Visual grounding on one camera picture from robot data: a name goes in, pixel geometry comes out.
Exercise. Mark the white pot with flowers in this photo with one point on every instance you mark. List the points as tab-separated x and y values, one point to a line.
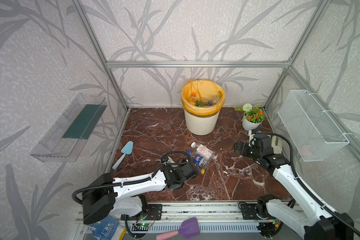
253	116

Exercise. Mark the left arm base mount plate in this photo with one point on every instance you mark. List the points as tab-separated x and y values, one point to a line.
154	213

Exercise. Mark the clear bottle orange label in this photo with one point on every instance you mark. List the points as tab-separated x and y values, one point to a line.
193	98

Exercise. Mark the clear plastic wall shelf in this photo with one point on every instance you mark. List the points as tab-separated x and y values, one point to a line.
67	137

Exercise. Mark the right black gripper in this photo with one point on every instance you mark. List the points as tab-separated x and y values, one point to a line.
244	148

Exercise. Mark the green circuit board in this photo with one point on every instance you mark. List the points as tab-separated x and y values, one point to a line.
142	227

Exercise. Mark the pale green rubber glove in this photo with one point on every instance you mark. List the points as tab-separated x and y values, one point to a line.
277	145

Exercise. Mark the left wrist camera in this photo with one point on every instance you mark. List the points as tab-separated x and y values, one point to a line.
170	162

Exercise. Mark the Pepsi label clear bottle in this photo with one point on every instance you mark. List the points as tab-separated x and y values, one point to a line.
199	160

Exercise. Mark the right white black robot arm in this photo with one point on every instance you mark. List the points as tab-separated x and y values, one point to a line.
334	227

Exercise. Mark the white ribbed trash bin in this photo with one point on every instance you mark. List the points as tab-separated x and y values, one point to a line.
201	125

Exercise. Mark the white wire mesh basket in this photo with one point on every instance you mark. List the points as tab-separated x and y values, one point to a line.
313	131

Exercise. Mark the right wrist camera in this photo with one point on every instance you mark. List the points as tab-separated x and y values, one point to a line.
251	134

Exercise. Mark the green bottle yellow cap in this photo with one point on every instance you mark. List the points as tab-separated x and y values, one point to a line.
199	104

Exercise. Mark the orange plastic bin liner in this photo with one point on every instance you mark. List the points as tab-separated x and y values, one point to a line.
202	89

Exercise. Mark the crushed bottle blue label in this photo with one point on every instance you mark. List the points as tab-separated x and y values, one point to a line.
213	101

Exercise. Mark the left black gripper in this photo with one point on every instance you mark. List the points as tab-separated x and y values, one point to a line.
190	169

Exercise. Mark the aluminium front rail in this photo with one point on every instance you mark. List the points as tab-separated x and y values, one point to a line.
228	211

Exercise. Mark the purple pink silicone spatula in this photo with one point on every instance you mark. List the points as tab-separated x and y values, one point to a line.
189	229

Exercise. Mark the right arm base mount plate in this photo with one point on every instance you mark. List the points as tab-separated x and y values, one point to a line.
252	211

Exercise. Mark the light blue small trowel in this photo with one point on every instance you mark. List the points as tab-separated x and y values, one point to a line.
126	150

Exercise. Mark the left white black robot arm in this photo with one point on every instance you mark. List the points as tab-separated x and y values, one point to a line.
124	196

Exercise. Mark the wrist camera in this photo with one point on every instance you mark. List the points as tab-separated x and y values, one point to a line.
251	134
170	162

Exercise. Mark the blue dotted work glove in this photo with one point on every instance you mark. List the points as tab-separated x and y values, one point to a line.
109	228

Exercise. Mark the clear bottle pink label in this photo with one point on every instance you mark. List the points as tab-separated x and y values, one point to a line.
203	150

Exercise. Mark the clear unlabelled bottle white cap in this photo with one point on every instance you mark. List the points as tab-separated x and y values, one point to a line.
204	101

